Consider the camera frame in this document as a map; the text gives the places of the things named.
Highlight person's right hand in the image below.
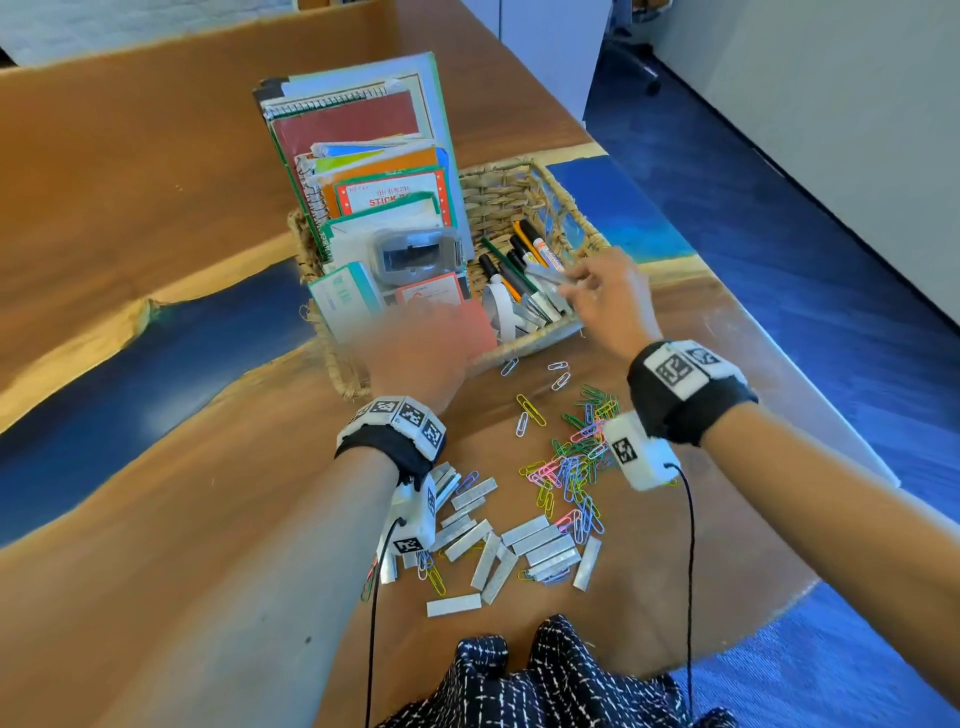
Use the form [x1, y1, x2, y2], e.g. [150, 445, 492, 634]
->
[558, 247, 663, 366]

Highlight person's left hand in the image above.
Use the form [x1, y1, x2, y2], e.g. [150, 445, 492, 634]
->
[366, 298, 495, 415]

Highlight single silver staple bar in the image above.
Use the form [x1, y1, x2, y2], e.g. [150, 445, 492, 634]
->
[523, 261, 577, 288]

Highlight person's left forearm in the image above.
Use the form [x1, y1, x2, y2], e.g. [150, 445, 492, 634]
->
[96, 447, 400, 728]

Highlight person's right forearm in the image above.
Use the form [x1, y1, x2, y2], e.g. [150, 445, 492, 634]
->
[700, 403, 960, 710]

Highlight red white small box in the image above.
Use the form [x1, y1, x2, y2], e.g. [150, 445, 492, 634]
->
[393, 271, 501, 363]

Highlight heap of staple strips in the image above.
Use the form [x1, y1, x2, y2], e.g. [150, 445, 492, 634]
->
[513, 279, 585, 337]

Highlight black marker with white label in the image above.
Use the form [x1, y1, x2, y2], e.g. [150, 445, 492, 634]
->
[516, 216, 565, 273]

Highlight grey stapler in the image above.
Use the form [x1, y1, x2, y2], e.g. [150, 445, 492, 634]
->
[370, 227, 468, 291]

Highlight orange pen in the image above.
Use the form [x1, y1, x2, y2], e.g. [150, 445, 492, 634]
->
[511, 220, 549, 270]

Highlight white tape roll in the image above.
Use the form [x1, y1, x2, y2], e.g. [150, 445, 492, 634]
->
[482, 280, 520, 345]

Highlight green pen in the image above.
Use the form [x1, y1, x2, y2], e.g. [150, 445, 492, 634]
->
[479, 235, 538, 295]

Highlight small teal white notepad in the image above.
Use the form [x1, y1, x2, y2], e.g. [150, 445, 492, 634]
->
[306, 261, 388, 345]

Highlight green bordered white pad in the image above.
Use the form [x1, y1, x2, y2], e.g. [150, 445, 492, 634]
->
[319, 192, 445, 273]

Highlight black wristband with marker blocks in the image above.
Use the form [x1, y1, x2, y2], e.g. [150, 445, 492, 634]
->
[334, 395, 449, 490]
[626, 339, 760, 448]

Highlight woven wicker basket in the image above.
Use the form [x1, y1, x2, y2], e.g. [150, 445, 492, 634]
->
[288, 156, 613, 403]

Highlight red bordered sticky pad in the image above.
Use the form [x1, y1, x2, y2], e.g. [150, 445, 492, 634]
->
[333, 166, 456, 228]

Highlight orange notebook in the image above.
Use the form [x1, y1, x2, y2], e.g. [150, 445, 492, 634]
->
[297, 139, 451, 220]

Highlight pile of colourful paper clips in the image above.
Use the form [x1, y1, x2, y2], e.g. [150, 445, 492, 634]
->
[499, 357, 625, 588]

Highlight white book with green edge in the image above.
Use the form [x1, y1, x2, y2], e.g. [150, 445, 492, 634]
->
[282, 51, 477, 262]

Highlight red spiral notebook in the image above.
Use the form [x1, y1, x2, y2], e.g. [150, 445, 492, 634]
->
[255, 78, 426, 189]

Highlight white cabinet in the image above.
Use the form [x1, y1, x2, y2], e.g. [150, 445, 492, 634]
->
[459, 0, 613, 123]

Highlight scattered silver staple strips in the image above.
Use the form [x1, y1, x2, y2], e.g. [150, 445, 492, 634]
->
[378, 460, 604, 621]

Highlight black white tweed garment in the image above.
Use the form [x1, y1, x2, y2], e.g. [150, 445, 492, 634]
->
[377, 614, 742, 728]

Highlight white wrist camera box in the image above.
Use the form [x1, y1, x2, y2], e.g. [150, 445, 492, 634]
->
[601, 410, 683, 493]
[376, 475, 439, 561]

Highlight black camera cable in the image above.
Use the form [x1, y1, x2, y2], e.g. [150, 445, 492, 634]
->
[663, 462, 699, 715]
[363, 516, 408, 728]

